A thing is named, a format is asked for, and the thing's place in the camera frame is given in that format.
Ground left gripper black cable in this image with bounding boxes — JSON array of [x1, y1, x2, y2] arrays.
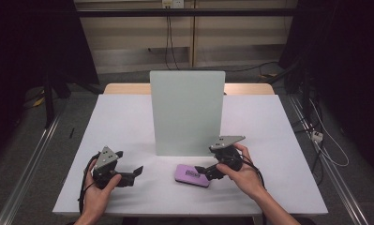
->
[[77, 152, 102, 216]]

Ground white table cover sheet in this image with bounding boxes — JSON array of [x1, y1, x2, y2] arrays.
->
[[52, 94, 329, 218]]

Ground aluminium floor rail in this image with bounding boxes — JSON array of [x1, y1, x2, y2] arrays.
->
[[288, 95, 370, 225], [0, 114, 65, 225]]

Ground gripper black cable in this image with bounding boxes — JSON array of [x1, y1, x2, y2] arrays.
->
[[77, 152, 102, 216], [237, 153, 267, 192]]

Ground black metal stand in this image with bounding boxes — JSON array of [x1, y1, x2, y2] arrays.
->
[[301, 67, 313, 120], [42, 69, 70, 129]]

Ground purple whiteboard eraser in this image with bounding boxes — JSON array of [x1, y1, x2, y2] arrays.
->
[[173, 163, 212, 188]]

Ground person's right hand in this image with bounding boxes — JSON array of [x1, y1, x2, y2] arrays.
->
[[216, 142, 267, 202]]

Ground white wall outlet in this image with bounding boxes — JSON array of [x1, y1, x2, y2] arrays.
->
[[161, 0, 186, 9]]

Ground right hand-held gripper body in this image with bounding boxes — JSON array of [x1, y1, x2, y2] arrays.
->
[[209, 135, 247, 173]]

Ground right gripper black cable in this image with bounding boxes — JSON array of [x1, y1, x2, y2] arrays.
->
[[237, 153, 267, 192]]

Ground person's left hand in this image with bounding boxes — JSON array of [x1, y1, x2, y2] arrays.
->
[[82, 158, 123, 218]]

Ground black hanging cables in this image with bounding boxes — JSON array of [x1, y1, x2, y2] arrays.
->
[[164, 15, 181, 71]]

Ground pale standing whiteboard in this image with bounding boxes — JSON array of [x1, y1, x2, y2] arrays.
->
[[149, 70, 227, 158]]

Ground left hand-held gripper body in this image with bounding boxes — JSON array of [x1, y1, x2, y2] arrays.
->
[[92, 145, 136, 190]]

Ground white floor cable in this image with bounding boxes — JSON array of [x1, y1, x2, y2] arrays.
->
[[308, 98, 351, 168]]

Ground black curtain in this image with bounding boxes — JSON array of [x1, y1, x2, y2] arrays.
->
[[0, 0, 100, 168], [278, 0, 374, 177]]

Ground white power strip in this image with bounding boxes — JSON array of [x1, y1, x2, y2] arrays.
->
[[310, 130, 324, 143]]

